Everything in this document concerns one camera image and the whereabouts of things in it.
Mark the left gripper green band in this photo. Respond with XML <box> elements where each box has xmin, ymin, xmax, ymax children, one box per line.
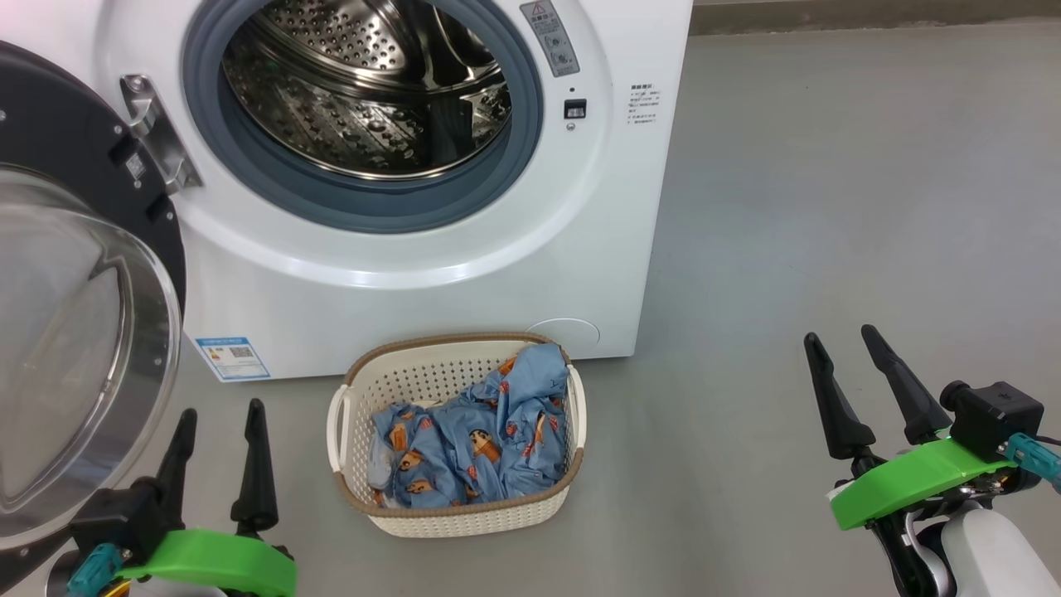
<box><xmin>108</xmin><ymin>399</ymin><xmax>298</xmax><ymax>597</ymax></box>

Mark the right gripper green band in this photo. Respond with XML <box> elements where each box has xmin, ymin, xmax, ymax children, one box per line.
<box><xmin>803</xmin><ymin>324</ymin><xmax>1037</xmax><ymax>597</ymax></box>

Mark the blue garment with orange print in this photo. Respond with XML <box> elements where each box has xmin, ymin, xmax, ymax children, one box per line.
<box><xmin>367</xmin><ymin>343</ymin><xmax>571</xmax><ymax>508</ymax></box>

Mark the black round glass washer door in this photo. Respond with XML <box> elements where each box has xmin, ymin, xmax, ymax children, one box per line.
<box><xmin>0</xmin><ymin>40</ymin><xmax>188</xmax><ymax>585</ymax></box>

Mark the cream perforated laundry basket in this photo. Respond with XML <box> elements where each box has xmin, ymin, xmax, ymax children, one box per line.
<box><xmin>327</xmin><ymin>332</ymin><xmax>588</xmax><ymax>539</ymax></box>

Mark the white front-load washing machine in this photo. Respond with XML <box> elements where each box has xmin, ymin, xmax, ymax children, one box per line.
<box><xmin>0</xmin><ymin>0</ymin><xmax>694</xmax><ymax>382</ymax></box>

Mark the grey rubber door gasket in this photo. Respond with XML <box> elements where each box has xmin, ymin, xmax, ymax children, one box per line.
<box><xmin>181</xmin><ymin>0</ymin><xmax>545</xmax><ymax>235</ymax></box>

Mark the metal washer door hinge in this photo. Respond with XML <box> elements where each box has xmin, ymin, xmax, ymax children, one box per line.
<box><xmin>120</xmin><ymin>75</ymin><xmax>203</xmax><ymax>197</ymax></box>

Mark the blue energy label sticker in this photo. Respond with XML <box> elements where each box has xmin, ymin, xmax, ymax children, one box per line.
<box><xmin>195</xmin><ymin>336</ymin><xmax>271</xmax><ymax>383</ymax></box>

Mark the round drain filter cover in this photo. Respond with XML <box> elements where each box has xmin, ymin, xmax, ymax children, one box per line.
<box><xmin>526</xmin><ymin>318</ymin><xmax>601</xmax><ymax>360</ymax></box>

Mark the stainless steel washer drum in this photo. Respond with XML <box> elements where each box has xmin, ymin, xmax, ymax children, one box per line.
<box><xmin>222</xmin><ymin>0</ymin><xmax>513</xmax><ymax>181</ymax></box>

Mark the grey warning label sticker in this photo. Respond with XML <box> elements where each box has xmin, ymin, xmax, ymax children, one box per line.
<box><xmin>520</xmin><ymin>0</ymin><xmax>580</xmax><ymax>79</ymax></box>

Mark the teal left camera plug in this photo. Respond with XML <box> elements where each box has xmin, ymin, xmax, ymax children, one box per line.
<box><xmin>66</xmin><ymin>543</ymin><xmax>125</xmax><ymax>597</ymax></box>

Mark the teal camera plug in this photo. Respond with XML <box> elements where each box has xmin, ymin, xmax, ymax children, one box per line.
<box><xmin>1005</xmin><ymin>433</ymin><xmax>1061</xmax><ymax>495</ymax></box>
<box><xmin>66</xmin><ymin>543</ymin><xmax>125</xmax><ymax>597</ymax></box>

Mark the teal right camera plug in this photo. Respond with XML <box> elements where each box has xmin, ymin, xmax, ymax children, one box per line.
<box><xmin>1005</xmin><ymin>433</ymin><xmax>1061</xmax><ymax>495</ymax></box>

